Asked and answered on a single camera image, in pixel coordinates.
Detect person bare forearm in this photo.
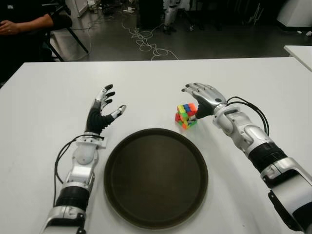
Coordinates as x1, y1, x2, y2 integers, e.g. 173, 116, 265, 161
17, 13, 54, 34

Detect white floor cabinet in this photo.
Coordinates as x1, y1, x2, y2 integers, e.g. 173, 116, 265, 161
65, 0, 95, 18

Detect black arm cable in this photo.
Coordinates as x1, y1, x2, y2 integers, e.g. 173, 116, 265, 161
53, 134, 104, 203
226, 97, 271, 136

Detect tangled white floor cable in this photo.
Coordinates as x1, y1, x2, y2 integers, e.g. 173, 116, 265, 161
121, 17, 180, 61

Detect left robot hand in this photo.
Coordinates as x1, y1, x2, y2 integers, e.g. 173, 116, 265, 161
84, 84, 127, 136

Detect multicoloured Rubik's cube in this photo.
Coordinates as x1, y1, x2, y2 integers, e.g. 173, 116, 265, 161
175, 103, 198, 131

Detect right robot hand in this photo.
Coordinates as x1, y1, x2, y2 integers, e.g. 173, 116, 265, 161
181, 82, 227, 120

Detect grey metal stand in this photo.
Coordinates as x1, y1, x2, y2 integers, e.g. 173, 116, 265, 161
248, 1, 265, 25

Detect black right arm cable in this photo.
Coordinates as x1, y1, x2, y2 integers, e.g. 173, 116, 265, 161
226, 97, 271, 136

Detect white side table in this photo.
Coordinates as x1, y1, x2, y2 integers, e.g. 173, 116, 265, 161
284, 45, 312, 73

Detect dark brown round plate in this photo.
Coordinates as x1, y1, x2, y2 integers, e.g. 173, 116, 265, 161
103, 128, 209, 230

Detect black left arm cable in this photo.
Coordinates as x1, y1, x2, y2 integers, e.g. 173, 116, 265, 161
53, 134, 104, 203

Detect black cabinet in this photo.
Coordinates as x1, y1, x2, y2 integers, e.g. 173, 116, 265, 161
138, 0, 166, 29

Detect white humanoid robot legs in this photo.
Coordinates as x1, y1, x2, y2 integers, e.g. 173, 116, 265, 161
163, 0, 180, 35

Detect white curved cabinet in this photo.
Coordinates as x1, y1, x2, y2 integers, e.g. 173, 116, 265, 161
276, 0, 312, 31

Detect person bare hand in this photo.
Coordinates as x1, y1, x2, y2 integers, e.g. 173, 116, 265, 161
0, 19, 22, 37

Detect person in black shirt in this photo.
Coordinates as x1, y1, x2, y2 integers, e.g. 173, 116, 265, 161
0, 0, 54, 85

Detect black chair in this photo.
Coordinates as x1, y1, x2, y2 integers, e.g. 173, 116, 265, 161
42, 0, 90, 61

